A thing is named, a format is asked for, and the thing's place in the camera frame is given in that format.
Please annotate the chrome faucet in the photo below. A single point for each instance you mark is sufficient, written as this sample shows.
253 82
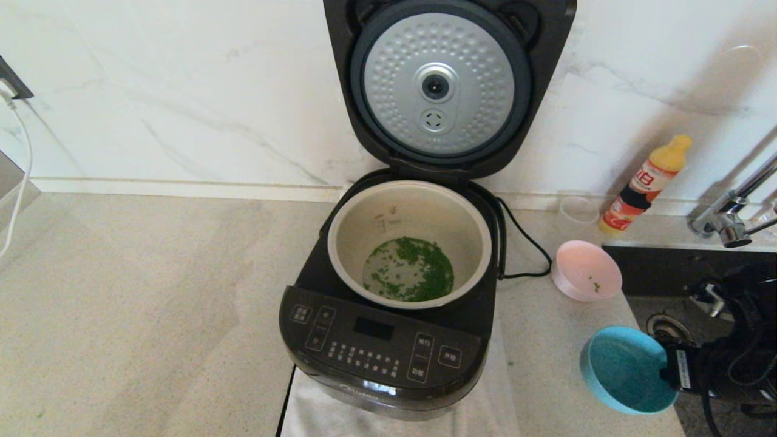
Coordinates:
728 227

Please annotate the orange yellow detergent bottle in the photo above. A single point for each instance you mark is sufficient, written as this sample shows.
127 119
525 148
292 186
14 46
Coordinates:
643 182

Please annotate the steel sink drain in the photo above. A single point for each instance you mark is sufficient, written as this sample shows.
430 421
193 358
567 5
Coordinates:
665 328

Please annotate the white cloth mat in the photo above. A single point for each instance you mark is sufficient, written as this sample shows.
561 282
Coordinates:
315 419

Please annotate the clear glass cup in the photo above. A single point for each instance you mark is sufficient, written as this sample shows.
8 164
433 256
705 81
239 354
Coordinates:
576 209

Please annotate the pink bowl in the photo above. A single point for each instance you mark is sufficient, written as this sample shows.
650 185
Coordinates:
576 267

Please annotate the grey wall outlet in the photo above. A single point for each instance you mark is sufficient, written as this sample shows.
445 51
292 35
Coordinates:
13 82

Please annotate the cream inner pot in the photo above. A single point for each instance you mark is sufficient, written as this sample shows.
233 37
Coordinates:
419 209

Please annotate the black strip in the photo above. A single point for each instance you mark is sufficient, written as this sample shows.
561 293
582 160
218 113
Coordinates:
284 406

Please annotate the steel sink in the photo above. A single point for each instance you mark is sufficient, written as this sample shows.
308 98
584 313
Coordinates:
655 273

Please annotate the black rice cooker lid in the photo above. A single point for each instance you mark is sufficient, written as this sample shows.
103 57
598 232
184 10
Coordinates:
546 36

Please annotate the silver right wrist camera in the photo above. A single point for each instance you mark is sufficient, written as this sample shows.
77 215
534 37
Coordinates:
710 300

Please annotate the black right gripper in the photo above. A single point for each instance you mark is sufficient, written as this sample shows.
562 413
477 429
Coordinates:
722 370

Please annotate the black rice cooker body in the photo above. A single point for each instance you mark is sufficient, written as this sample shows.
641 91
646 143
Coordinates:
376 346

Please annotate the blue bowl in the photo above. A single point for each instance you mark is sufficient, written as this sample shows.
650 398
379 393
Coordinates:
619 370

